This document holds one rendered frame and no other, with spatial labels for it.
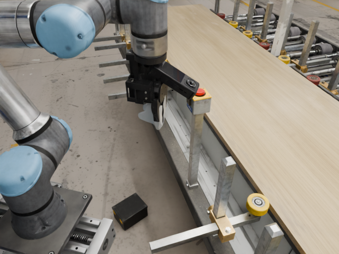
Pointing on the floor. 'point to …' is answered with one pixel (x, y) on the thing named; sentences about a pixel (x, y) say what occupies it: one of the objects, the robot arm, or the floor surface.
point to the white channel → (286, 7)
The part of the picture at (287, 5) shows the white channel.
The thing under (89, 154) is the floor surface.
